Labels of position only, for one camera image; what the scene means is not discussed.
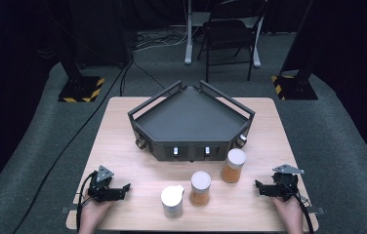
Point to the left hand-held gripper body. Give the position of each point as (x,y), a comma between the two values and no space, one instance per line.
(101,191)

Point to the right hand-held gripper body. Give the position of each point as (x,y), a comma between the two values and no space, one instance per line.
(284,187)

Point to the orange spice jar white lid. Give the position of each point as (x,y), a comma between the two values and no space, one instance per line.
(200,190)
(233,167)

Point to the dark grey corner rack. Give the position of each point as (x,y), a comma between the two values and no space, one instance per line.
(191,120)

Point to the person's left hand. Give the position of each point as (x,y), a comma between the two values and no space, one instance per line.
(95,211)

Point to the person's right hand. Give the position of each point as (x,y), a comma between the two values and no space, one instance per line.
(289,211)

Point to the grey table clamp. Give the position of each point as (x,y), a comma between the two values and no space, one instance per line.
(318,210)
(66,210)

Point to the black stand striped base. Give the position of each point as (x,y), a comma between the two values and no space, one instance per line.
(297,87)
(82,89)

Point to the black folding chair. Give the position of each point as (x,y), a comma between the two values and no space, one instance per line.
(228,35)

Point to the white desk frame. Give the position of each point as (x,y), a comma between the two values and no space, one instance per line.
(188,39)

